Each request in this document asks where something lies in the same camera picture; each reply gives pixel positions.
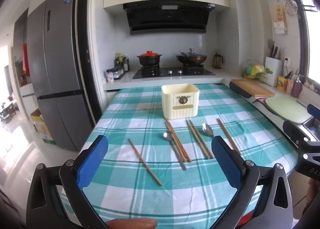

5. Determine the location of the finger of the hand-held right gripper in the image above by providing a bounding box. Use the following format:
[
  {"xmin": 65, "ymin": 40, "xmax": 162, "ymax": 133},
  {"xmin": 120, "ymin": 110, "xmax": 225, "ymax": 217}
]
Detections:
[
  {"xmin": 307, "ymin": 104, "xmax": 320, "ymax": 120},
  {"xmin": 283, "ymin": 119, "xmax": 313, "ymax": 148}
]

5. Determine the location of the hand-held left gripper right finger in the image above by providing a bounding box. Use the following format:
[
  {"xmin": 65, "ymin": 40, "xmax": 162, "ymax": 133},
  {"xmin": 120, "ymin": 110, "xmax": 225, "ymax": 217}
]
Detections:
[{"xmin": 211, "ymin": 135, "xmax": 293, "ymax": 229}]

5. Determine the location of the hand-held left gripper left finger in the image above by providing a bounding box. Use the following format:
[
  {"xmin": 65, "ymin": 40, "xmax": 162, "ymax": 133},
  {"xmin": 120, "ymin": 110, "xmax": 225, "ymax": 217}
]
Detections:
[{"xmin": 26, "ymin": 134, "xmax": 109, "ymax": 229}]

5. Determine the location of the wooden chopstick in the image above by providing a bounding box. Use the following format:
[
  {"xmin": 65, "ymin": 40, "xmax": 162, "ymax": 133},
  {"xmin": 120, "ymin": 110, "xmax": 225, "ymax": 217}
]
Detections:
[
  {"xmin": 167, "ymin": 120, "xmax": 192, "ymax": 162},
  {"xmin": 216, "ymin": 118, "xmax": 238, "ymax": 155},
  {"xmin": 164, "ymin": 121, "xmax": 187, "ymax": 164},
  {"xmin": 128, "ymin": 138, "xmax": 163, "ymax": 186},
  {"xmin": 189, "ymin": 119, "xmax": 215, "ymax": 158},
  {"xmin": 186, "ymin": 119, "xmax": 210, "ymax": 160},
  {"xmin": 218, "ymin": 118, "xmax": 241, "ymax": 154}
]

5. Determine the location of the steel spoon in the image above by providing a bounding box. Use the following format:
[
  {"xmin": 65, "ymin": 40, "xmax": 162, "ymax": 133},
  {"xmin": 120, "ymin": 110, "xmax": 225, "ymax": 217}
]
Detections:
[
  {"xmin": 202, "ymin": 123, "xmax": 216, "ymax": 142},
  {"xmin": 163, "ymin": 131, "xmax": 187, "ymax": 171}
]

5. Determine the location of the cream utensil box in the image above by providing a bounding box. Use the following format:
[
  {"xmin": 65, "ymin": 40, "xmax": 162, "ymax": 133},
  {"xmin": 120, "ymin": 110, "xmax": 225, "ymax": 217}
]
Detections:
[{"xmin": 161, "ymin": 84, "xmax": 200, "ymax": 120}]

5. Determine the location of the person's left hand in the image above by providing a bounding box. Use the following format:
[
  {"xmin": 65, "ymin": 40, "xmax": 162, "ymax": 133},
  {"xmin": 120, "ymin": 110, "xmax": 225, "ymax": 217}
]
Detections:
[{"xmin": 104, "ymin": 218, "xmax": 158, "ymax": 229}]

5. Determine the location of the light green cutting board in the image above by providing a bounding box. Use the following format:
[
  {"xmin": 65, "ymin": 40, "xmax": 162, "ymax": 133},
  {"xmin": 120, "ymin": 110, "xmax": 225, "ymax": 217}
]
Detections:
[{"xmin": 265, "ymin": 96, "xmax": 312, "ymax": 123}]

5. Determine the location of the purple soap dispenser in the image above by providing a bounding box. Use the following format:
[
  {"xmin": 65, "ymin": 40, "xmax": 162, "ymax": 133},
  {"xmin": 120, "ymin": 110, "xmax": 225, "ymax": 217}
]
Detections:
[{"xmin": 291, "ymin": 75, "xmax": 304, "ymax": 98}]

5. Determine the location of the yellow packet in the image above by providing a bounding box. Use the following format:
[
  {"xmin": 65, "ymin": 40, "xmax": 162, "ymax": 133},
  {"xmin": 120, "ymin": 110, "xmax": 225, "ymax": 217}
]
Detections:
[{"xmin": 278, "ymin": 76, "xmax": 288, "ymax": 91}]

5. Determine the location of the white knife block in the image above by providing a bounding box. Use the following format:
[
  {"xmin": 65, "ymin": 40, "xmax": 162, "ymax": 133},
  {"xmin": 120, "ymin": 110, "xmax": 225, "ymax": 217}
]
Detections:
[{"xmin": 264, "ymin": 56, "xmax": 283, "ymax": 87}]

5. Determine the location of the teal checked tablecloth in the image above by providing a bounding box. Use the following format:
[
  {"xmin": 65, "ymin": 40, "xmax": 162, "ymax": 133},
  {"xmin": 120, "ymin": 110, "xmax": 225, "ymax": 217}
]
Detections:
[{"xmin": 56, "ymin": 84, "xmax": 299, "ymax": 229}]

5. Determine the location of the wooden cutting board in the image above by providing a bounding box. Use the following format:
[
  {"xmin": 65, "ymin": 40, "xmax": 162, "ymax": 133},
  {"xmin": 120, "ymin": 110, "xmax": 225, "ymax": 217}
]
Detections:
[{"xmin": 230, "ymin": 79, "xmax": 275, "ymax": 98}]

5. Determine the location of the cardboard box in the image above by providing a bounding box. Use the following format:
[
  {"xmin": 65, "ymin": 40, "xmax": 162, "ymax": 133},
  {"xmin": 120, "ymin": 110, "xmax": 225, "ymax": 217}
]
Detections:
[{"xmin": 30, "ymin": 109, "xmax": 57, "ymax": 144}]

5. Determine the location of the plastic bag of sponges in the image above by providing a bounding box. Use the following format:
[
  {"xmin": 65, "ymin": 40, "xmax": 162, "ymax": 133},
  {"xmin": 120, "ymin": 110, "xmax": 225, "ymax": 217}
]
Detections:
[{"xmin": 241, "ymin": 57, "xmax": 266, "ymax": 80}]

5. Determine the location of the window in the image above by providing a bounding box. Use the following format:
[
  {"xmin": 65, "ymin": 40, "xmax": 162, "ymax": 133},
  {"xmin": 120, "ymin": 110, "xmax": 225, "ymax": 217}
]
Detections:
[{"xmin": 287, "ymin": 0, "xmax": 320, "ymax": 83}]

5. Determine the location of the group of condiment jars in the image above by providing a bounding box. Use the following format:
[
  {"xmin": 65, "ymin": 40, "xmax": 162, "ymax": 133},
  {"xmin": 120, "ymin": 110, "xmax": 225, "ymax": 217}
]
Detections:
[{"xmin": 106, "ymin": 67, "xmax": 125, "ymax": 80}]

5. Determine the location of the grey refrigerator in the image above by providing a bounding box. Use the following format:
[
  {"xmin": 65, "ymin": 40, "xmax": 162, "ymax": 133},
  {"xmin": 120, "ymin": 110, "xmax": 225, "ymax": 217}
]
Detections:
[{"xmin": 26, "ymin": 0, "xmax": 87, "ymax": 152}]

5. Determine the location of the glass french press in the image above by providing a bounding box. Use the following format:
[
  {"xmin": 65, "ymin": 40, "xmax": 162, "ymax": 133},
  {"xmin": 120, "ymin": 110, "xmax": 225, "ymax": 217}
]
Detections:
[{"xmin": 213, "ymin": 52, "xmax": 224, "ymax": 70}]

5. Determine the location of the distant dining furniture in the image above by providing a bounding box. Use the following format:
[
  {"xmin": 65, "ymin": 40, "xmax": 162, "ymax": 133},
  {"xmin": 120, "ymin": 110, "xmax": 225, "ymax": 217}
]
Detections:
[{"xmin": 0, "ymin": 96, "xmax": 18, "ymax": 122}]

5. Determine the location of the black gas stove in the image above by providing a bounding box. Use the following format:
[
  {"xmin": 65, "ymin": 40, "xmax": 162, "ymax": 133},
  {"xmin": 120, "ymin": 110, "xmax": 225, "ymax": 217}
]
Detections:
[{"xmin": 132, "ymin": 65, "xmax": 216, "ymax": 80}]

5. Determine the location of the dark wok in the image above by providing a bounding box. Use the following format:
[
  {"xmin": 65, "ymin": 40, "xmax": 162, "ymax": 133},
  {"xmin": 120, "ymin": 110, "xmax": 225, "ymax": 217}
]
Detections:
[{"xmin": 176, "ymin": 52, "xmax": 208, "ymax": 65}]

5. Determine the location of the glass wok lid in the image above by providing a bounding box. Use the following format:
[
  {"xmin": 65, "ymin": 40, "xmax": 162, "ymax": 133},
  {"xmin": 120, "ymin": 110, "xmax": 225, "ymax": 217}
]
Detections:
[{"xmin": 181, "ymin": 49, "xmax": 200, "ymax": 58}]

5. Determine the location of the black clay pot red lid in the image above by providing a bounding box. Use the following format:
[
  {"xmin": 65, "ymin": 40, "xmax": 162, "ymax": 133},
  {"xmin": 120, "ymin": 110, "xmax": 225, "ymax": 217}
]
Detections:
[{"xmin": 137, "ymin": 51, "xmax": 162, "ymax": 67}]

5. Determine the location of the red hanging cloth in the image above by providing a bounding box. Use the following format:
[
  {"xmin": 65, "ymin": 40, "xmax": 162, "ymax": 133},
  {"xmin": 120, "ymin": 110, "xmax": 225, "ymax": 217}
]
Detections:
[{"xmin": 22, "ymin": 43, "xmax": 31, "ymax": 77}]

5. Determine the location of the black range hood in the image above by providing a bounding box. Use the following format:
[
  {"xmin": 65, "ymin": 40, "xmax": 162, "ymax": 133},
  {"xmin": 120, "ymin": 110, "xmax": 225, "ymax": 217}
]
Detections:
[{"xmin": 123, "ymin": 0, "xmax": 215, "ymax": 35}]

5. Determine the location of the hanging wall calendar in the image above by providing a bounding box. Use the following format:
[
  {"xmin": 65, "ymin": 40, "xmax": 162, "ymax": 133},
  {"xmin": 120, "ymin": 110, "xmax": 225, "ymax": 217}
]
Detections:
[{"xmin": 274, "ymin": 4, "xmax": 288, "ymax": 34}]

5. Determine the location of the hanging wire trivet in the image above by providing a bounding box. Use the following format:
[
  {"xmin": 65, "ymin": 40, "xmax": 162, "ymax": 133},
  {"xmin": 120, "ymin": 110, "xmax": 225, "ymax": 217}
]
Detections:
[{"xmin": 282, "ymin": 0, "xmax": 301, "ymax": 17}]

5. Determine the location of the dark door frame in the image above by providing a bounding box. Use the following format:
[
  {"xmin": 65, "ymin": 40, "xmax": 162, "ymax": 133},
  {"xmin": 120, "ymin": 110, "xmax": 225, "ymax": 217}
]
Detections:
[{"xmin": 75, "ymin": 0, "xmax": 100, "ymax": 125}]

